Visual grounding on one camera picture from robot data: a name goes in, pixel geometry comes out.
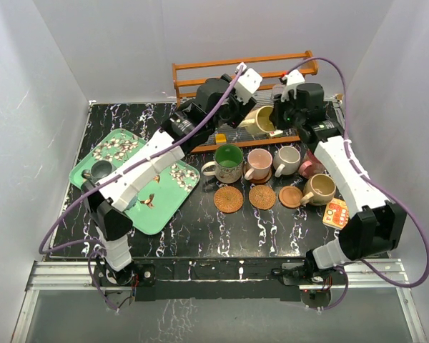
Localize yellow mug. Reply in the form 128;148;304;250
239;106;275;136

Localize white speckled mug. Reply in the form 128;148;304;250
273;146;301;177

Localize green floral mug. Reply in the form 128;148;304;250
201;144;244;184

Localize pink mug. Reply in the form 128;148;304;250
244;148;273;180

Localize maroon speckled mug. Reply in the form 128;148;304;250
297;150;325;179

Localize beige brown mug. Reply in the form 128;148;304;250
300;174;336;206

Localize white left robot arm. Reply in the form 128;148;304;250
82;69;262;285

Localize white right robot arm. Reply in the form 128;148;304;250
270;82;406;284

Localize dark grooved wooden coaster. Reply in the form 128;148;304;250
249;171;272;184

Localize smooth brown wooden coaster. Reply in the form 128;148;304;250
278;186;303;209

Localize woven rattan coaster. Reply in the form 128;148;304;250
214;186;244;214
248;185;276;210

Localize green white flat box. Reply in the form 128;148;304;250
267;130;283;138

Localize yellow small block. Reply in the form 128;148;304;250
214;134;227;145

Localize orange wooden rack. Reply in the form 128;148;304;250
172;50;313;148

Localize green floral serving tray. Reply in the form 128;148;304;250
69;129;200;235

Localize grey blue mug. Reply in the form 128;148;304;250
82;160;116;184

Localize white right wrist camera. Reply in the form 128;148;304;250
281;69;305;102

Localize aluminium table frame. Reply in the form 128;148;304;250
12;99;428;343

